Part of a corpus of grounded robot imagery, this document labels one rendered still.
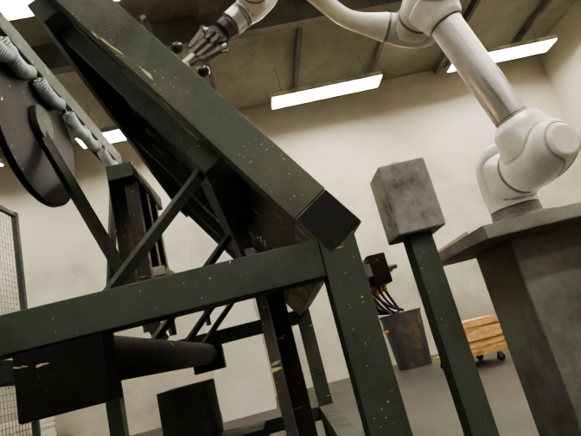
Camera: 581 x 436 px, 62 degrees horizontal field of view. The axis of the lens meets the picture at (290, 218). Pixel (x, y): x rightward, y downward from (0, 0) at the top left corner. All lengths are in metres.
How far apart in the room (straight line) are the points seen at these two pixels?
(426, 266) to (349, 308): 0.22
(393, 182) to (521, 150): 0.46
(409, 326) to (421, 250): 4.78
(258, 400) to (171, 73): 4.55
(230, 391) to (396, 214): 4.52
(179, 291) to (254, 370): 4.40
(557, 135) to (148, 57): 1.11
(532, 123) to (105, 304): 1.22
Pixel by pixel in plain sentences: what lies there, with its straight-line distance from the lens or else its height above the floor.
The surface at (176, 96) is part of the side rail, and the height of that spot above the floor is 1.23.
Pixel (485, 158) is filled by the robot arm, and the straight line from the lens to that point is 1.71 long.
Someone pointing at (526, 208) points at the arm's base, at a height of 0.80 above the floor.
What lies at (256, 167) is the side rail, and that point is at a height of 1.00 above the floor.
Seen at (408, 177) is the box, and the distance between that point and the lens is 1.21.
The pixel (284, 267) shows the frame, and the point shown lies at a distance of 1.11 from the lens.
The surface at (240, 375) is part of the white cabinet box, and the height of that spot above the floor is 0.42.
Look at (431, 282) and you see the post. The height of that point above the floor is 0.63.
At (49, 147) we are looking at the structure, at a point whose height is 1.71.
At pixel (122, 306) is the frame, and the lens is 1.16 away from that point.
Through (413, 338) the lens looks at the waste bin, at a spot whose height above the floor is 0.32.
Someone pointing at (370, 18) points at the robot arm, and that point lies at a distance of 1.82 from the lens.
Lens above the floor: 0.56
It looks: 15 degrees up
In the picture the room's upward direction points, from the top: 14 degrees counter-clockwise
